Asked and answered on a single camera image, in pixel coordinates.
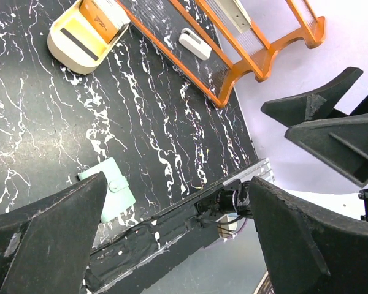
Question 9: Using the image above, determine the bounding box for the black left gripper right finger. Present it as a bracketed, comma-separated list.
[249, 176, 368, 293]

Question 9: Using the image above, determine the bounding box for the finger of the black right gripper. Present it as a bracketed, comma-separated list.
[285, 113, 368, 187]
[261, 67, 363, 127]

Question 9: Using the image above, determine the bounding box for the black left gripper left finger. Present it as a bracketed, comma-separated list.
[0, 173, 107, 293]

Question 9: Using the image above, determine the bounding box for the green card holder wallet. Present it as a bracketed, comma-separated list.
[78, 157, 136, 224]

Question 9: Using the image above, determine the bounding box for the stack of credit cards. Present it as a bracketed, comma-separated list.
[94, 0, 130, 31]

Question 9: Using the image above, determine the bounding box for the card with black stripe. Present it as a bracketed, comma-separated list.
[60, 28, 99, 61]

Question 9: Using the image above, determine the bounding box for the orange wooden shelf rack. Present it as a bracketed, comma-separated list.
[119, 1, 326, 108]

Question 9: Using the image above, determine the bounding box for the small white stapler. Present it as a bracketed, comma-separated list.
[178, 28, 212, 61]

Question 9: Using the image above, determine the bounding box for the beige oval tray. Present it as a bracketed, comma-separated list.
[47, 1, 131, 74]

